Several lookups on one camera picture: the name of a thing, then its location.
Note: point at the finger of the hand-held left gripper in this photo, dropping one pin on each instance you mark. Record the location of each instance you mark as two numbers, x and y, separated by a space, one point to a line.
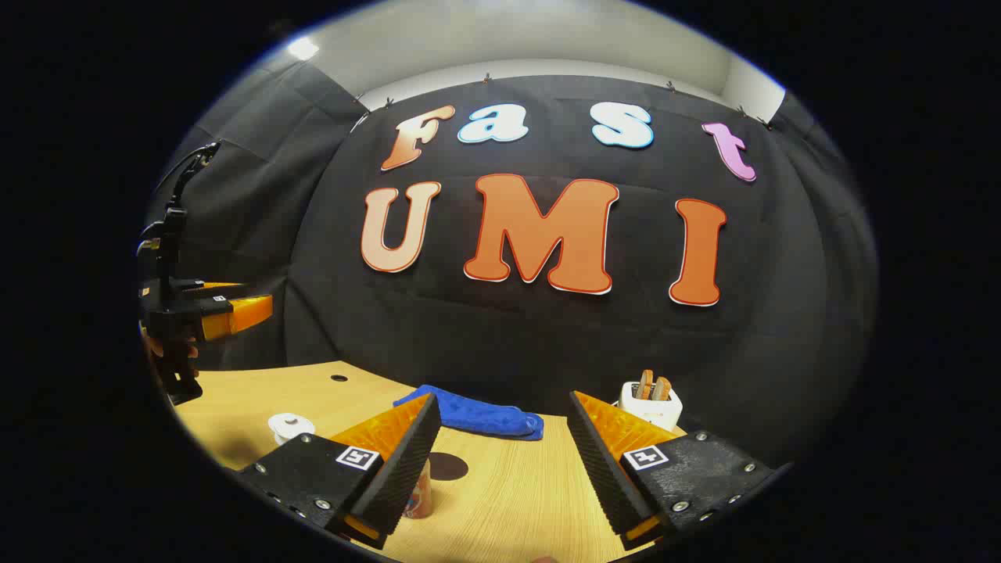
215 309
195 286

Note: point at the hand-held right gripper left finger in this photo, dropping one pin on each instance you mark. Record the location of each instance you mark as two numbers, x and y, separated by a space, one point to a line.
407 469

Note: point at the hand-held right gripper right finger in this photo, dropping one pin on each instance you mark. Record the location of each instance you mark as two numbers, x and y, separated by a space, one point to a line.
602 469

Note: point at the silver water bottle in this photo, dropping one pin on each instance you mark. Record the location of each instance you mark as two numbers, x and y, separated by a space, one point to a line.
421 496

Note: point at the dark round coaster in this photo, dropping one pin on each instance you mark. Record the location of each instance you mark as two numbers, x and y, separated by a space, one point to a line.
452 466

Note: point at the white teacup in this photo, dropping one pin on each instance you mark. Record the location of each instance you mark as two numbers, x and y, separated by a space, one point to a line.
288 439

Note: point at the white teacup lid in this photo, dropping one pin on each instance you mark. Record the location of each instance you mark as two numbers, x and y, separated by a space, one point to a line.
291 423

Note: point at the white toaster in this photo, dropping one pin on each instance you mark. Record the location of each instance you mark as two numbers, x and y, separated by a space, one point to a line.
653 413

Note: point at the blue towel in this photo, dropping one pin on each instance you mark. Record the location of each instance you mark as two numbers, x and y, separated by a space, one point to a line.
477 414

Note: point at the toasted bread slice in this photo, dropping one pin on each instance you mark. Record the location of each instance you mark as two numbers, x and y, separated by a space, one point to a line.
645 385
662 389

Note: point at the black backdrop cloth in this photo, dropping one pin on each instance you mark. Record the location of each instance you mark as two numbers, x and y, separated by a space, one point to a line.
500 336

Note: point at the ceiling light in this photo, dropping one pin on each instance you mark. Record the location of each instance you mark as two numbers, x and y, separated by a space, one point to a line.
303 48

